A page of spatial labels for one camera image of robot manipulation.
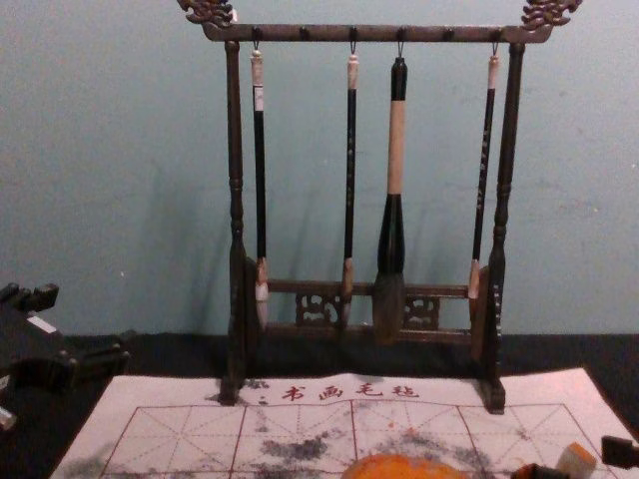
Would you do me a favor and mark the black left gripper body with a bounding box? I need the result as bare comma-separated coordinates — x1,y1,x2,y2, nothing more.
0,298,69,388

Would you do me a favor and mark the small white block, orange top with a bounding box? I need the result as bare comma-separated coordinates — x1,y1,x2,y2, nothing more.
555,442,598,479

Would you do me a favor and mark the black table cloth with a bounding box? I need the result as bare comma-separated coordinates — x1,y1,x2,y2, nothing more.
0,329,639,479

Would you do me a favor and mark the round orange object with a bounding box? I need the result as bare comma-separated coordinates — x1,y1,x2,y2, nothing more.
342,452,453,479

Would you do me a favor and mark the dark carved wooden brush rack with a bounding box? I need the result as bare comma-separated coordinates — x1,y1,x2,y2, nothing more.
177,0,583,415

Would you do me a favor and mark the white felt mat, red grid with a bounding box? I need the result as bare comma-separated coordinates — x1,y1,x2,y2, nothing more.
48,367,639,479

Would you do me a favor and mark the thin black brush, paper label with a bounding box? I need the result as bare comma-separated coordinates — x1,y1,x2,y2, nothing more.
249,46,272,331

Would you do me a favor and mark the thin black brush, white cap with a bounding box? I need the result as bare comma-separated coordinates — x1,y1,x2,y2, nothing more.
339,51,361,329
467,41,503,361

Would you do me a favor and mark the thick black brush, cream handle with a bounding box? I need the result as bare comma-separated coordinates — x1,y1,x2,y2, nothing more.
372,42,408,346

